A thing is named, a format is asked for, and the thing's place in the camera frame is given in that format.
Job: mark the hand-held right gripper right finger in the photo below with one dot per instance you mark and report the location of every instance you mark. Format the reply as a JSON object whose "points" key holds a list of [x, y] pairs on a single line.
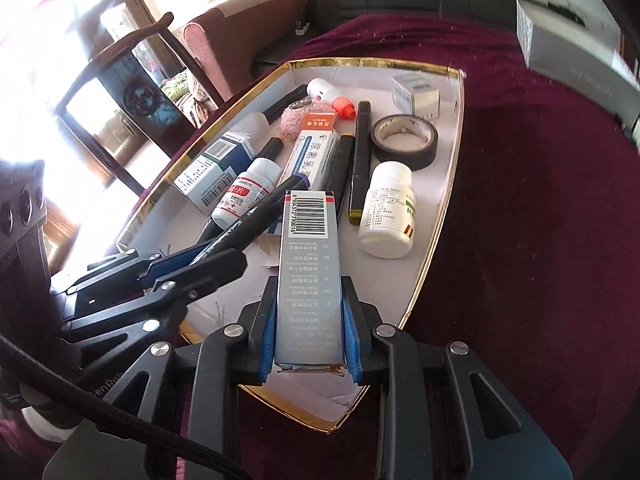
{"points": [[350, 340]]}

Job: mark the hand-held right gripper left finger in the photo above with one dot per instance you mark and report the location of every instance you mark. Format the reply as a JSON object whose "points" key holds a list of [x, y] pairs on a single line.
{"points": [[269, 345]]}

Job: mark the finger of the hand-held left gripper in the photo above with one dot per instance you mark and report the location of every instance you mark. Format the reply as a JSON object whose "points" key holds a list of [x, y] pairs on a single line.
{"points": [[210, 272], [175, 260]]}

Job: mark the long grey barcode box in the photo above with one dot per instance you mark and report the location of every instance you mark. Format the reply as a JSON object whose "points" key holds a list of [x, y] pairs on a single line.
{"points": [[310, 285]]}

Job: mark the white pill bottle red label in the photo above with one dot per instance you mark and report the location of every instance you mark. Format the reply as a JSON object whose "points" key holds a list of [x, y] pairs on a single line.
{"points": [[245, 192]]}

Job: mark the blue white medicine box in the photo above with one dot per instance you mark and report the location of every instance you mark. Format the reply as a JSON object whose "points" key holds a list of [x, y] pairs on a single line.
{"points": [[210, 170]]}

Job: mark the white pill bottle green label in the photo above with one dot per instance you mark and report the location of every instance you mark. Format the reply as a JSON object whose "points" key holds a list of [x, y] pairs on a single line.
{"points": [[385, 210]]}

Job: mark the gold-edged white box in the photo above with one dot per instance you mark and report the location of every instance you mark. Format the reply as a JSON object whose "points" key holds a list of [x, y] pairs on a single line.
{"points": [[427, 210]]}

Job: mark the white orange tube box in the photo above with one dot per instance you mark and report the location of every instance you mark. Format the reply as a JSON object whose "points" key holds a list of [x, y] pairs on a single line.
{"points": [[312, 150]]}

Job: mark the pink fluffy hair clip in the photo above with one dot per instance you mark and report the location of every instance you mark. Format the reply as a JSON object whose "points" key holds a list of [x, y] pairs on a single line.
{"points": [[290, 127]]}

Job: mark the black tape roll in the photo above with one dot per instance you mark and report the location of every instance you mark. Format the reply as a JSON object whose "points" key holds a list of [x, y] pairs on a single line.
{"points": [[405, 162]]}

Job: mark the white bottle orange cap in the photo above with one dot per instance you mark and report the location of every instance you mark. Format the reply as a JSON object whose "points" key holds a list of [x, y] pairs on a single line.
{"points": [[322, 89]]}

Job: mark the small white barcode box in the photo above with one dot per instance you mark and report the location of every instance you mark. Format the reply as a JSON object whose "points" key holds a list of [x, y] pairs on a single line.
{"points": [[415, 97]]}

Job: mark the dark wooden chair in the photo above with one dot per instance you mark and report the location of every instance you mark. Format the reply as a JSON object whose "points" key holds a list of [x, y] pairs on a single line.
{"points": [[140, 97]]}

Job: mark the patterned cloth pile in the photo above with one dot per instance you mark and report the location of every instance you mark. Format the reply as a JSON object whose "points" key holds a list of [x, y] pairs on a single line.
{"points": [[182, 95]]}

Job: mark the maroon blanket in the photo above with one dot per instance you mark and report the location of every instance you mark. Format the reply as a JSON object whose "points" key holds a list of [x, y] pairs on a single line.
{"points": [[525, 260]]}

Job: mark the maroon upholstered chair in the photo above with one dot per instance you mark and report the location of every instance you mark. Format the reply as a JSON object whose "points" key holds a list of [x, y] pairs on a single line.
{"points": [[240, 35]]}

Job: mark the white plug adapter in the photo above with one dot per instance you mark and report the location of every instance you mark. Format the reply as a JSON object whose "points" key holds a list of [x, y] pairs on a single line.
{"points": [[301, 26]]}

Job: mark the black leather headboard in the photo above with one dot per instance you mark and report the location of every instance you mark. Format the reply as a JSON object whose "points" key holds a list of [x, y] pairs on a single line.
{"points": [[400, 0]]}

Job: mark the grey shoe box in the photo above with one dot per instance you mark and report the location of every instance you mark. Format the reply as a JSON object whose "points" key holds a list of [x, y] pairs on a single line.
{"points": [[575, 55]]}

